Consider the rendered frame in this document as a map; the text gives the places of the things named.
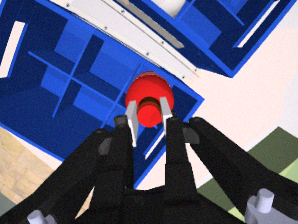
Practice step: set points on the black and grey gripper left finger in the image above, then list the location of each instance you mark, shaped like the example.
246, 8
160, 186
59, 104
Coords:
60, 197

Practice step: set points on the white bottle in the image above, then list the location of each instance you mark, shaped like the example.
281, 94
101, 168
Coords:
172, 7

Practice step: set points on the blue crate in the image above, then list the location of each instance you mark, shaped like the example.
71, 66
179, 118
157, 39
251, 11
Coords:
29, 106
221, 27

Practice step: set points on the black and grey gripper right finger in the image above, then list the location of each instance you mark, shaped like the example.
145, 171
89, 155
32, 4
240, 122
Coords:
263, 196

